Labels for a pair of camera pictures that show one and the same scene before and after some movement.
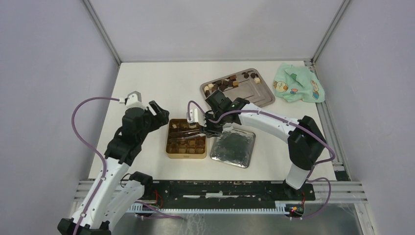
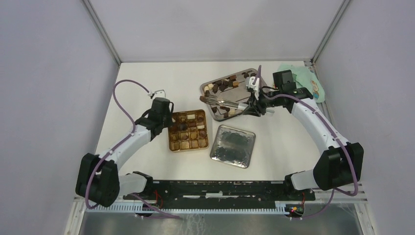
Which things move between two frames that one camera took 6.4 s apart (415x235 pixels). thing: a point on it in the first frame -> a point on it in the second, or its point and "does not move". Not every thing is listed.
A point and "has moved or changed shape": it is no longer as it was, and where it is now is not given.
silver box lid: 234,147 does not move
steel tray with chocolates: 248,84 does not move
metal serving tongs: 186,135 has moved or changed shape
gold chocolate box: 188,148 has moved or changed shape
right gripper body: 213,128 -> 262,104
